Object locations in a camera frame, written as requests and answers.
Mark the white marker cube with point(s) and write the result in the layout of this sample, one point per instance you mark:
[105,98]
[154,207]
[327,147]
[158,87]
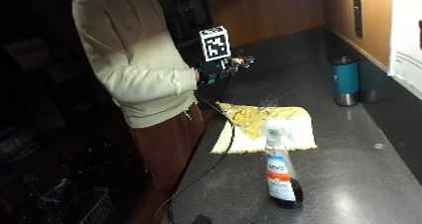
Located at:
[215,44]

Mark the yellow cleaning cloth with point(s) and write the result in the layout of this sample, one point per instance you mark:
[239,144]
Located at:
[264,128]

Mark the teal steel tumbler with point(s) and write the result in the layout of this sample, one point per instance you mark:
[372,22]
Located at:
[345,80]

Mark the the person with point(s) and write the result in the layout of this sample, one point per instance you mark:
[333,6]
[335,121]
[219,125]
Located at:
[136,68]

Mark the clear spray bottle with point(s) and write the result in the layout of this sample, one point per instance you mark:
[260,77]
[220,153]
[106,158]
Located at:
[280,171]

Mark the black wall outlet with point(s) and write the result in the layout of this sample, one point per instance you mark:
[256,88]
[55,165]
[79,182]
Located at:
[357,17]

